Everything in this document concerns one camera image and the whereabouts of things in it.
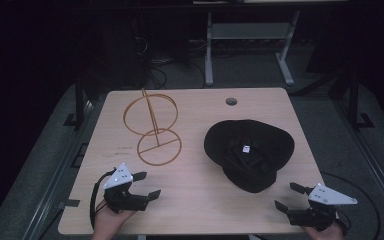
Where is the gold wire hat stand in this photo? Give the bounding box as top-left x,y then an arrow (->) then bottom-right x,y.
122,87 -> 183,167

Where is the black cable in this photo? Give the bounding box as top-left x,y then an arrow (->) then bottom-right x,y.
89,169 -> 117,230
319,171 -> 382,240

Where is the grey metal stand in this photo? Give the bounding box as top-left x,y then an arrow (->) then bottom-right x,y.
204,10 -> 301,88

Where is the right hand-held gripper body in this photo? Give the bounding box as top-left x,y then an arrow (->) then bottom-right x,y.
286,182 -> 358,232

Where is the person's left hand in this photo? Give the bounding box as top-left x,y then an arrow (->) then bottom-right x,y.
92,199 -> 138,240

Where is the black bucket hat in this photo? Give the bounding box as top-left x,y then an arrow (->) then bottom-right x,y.
203,119 -> 296,194

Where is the tangle of black cables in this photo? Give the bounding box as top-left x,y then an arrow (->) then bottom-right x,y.
133,33 -> 208,90

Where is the person's right hand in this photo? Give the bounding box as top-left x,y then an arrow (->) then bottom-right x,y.
300,222 -> 345,240

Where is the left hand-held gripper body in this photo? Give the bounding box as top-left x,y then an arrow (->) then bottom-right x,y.
102,162 -> 151,214

